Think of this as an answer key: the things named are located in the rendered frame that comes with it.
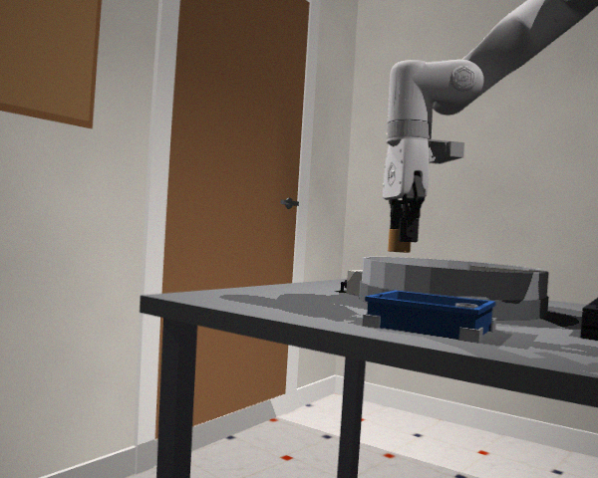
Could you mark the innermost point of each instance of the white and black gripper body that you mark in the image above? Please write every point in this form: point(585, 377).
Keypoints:
point(405, 155)

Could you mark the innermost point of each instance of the bronze bushing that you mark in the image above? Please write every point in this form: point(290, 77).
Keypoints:
point(395, 245)

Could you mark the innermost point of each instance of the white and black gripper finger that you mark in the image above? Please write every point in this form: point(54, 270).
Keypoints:
point(396, 213)
point(409, 224)

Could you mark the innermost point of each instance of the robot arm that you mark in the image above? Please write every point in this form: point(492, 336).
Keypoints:
point(517, 38)

